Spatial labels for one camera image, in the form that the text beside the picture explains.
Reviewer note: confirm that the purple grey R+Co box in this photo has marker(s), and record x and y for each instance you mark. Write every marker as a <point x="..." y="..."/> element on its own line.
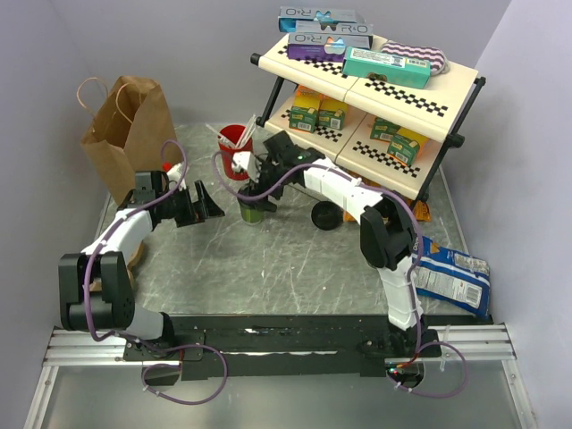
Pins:
<point x="324" y="47"/>

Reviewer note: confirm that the cream three-tier shelf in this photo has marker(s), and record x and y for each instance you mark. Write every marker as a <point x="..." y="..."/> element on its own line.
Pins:
<point x="436" y="111"/>

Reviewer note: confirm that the stack of black lids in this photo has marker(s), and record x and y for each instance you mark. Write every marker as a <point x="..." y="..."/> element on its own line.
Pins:
<point x="326" y="216"/>

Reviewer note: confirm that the green yellow box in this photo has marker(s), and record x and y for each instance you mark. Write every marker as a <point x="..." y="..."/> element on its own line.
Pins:
<point x="383" y="130"/>
<point x="332" y="113"/>
<point x="406" y="145"/>
<point x="305" y="108"/>

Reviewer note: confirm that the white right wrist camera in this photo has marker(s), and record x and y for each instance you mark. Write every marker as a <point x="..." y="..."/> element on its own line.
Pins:
<point x="244" y="161"/>

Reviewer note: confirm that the red plastic cup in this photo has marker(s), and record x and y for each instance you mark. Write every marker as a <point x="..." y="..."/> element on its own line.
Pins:
<point x="232" y="134"/>

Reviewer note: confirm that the brown paper bag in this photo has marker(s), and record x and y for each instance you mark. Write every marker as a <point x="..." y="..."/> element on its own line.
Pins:
<point x="131" y="132"/>

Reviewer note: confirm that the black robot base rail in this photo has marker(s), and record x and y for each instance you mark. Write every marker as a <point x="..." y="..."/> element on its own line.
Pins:
<point x="267" y="345"/>

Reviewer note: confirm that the purple wavy pouch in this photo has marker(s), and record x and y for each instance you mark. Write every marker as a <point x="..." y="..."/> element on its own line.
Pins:
<point x="439" y="63"/>

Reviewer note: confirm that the teal rectangular box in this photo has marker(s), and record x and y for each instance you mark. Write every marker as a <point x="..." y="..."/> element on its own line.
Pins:
<point x="391" y="68"/>

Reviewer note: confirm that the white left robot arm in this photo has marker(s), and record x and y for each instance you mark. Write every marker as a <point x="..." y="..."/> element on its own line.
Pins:
<point x="95" y="291"/>

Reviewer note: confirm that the blue chips bag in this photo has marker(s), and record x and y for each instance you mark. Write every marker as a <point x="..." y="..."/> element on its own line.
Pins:
<point x="455" y="277"/>

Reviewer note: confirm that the cardboard cup carrier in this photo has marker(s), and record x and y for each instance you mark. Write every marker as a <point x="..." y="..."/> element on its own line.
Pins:
<point x="134" y="257"/>

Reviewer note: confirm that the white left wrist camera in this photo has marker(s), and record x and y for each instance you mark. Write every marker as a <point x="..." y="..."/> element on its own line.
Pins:
<point x="176" y="175"/>

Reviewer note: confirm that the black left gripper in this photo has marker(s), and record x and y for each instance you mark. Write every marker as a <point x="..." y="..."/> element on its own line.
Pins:
<point x="197" y="211"/>

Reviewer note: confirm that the top grey R+Co box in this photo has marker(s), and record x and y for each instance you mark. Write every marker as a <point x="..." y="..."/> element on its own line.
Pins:
<point x="322" y="19"/>

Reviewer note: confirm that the green yellow box far right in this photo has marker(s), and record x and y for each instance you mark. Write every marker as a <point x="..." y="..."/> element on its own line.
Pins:
<point x="406" y="145"/>

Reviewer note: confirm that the green yellow box far left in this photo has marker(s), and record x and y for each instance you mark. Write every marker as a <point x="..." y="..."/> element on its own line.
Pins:
<point x="305" y="108"/>

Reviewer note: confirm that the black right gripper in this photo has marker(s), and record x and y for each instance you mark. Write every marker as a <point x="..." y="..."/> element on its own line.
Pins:
<point x="263" y="166"/>

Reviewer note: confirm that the orange snack bag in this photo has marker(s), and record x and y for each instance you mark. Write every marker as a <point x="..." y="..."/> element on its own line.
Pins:
<point x="420" y="209"/>

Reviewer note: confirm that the green paper coffee cup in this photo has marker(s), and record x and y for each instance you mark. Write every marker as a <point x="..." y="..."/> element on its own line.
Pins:
<point x="251" y="214"/>

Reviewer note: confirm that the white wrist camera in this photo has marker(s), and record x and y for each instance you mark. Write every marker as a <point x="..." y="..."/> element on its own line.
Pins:
<point x="244" y="161"/>
<point x="176" y="175"/>

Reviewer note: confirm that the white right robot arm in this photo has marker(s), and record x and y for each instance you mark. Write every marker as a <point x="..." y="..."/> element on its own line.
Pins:
<point x="387" y="228"/>

